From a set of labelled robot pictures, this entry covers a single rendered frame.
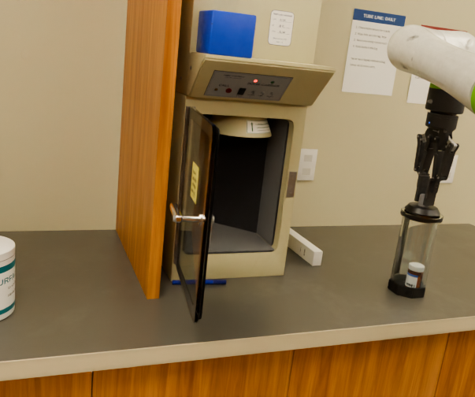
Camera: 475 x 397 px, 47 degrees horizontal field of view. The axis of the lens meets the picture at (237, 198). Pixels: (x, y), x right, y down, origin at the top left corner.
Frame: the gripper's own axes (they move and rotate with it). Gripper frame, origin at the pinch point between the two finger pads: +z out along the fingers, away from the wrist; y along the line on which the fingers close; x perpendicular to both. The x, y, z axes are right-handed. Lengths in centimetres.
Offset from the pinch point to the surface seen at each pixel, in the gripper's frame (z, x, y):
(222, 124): -11, 51, 20
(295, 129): -11.7, 33.4, 14.0
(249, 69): -26, 52, 4
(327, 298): 28.7, 25.3, -1.4
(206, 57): -27, 62, 3
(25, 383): 36, 97, -13
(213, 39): -31, 61, 4
